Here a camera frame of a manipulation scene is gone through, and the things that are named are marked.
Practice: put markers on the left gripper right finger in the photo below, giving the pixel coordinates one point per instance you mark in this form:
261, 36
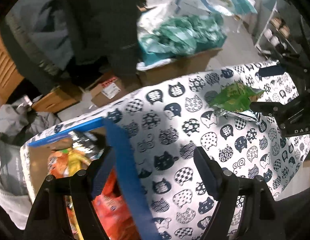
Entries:
259, 218

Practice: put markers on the cat pattern tablecloth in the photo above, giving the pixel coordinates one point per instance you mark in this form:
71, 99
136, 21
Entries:
164, 124

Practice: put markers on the large orange snack bag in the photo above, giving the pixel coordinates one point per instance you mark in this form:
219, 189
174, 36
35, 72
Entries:
113, 212

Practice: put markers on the shoe rack with shoes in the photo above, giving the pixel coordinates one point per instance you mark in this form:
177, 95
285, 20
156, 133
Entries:
275, 37

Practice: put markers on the green pea snack bag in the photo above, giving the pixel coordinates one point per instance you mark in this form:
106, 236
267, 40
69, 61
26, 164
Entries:
235, 99

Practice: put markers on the orange green rice cracker bag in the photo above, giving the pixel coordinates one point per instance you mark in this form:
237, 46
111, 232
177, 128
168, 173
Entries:
61, 163

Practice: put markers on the small cardboard shipping box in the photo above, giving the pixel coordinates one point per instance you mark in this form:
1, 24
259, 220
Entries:
112, 89

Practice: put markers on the wooden louvered door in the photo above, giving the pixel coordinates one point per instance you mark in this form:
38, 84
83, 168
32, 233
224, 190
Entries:
10, 78

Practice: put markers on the grey hanging jacket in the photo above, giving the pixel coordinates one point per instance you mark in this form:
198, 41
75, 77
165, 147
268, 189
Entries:
36, 36

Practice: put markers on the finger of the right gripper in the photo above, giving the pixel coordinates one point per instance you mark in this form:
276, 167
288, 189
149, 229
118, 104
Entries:
274, 70

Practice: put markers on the teal box with wrappers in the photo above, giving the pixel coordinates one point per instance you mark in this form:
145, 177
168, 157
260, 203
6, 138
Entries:
177, 45

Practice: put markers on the wooden crate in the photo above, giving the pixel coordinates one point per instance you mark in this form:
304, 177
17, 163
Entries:
54, 102

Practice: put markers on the black snack bag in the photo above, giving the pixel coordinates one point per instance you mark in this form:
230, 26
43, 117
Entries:
86, 143

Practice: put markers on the grey hoodie pile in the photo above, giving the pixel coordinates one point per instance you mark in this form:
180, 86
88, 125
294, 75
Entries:
18, 124

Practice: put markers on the yellow cracker pack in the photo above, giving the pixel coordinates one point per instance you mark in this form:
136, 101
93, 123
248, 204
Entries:
75, 161

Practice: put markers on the black hanging coat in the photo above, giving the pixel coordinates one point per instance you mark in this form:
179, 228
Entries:
103, 34

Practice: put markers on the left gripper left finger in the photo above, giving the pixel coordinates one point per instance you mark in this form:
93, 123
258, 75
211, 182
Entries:
48, 217

